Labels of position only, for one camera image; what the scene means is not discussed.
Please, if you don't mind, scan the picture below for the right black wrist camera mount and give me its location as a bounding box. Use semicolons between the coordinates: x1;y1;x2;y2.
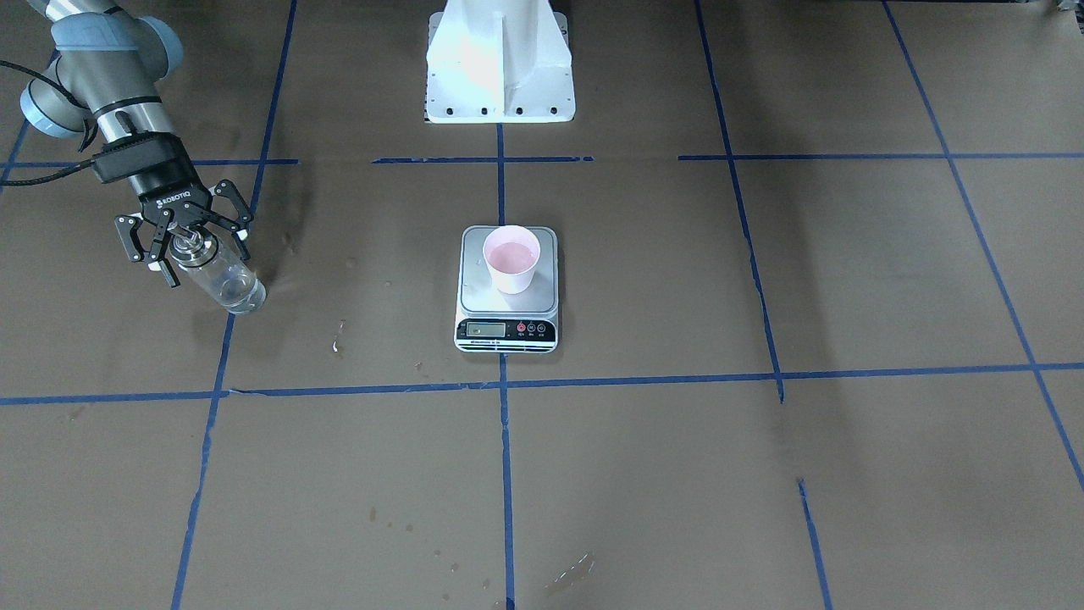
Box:
91;131;194;184

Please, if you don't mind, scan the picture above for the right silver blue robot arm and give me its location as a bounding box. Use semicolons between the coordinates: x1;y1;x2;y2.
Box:
20;1;254;288

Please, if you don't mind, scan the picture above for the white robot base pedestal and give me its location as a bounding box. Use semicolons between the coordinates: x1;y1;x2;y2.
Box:
423;1;577;125

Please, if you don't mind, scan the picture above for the silver digital kitchen scale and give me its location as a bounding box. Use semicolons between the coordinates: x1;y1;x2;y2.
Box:
453;225;559;352

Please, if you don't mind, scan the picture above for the clear glass sauce bottle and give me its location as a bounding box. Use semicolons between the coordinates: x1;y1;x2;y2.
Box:
169;228;267;315

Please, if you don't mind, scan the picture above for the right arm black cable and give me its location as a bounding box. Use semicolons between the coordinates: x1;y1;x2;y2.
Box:
0;59;104;187

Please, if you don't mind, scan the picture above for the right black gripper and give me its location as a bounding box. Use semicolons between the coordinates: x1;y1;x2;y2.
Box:
113;166;255;289

